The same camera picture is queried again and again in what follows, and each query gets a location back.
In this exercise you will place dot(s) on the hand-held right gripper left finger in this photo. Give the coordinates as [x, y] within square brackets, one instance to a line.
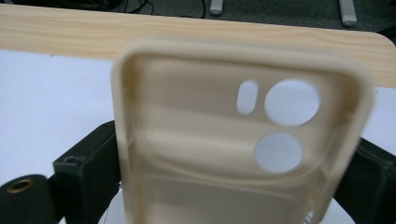
[87, 180]

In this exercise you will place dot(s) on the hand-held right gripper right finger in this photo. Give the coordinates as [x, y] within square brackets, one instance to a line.
[373, 186]

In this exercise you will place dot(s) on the painted cream phone case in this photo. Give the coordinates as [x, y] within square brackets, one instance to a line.
[202, 130]

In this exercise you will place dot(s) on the white table cover board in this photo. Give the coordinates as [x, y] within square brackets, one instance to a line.
[46, 109]

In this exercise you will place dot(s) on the wooden table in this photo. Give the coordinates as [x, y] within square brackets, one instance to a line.
[77, 34]

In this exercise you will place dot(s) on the white metal stand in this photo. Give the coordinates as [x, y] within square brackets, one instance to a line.
[347, 12]

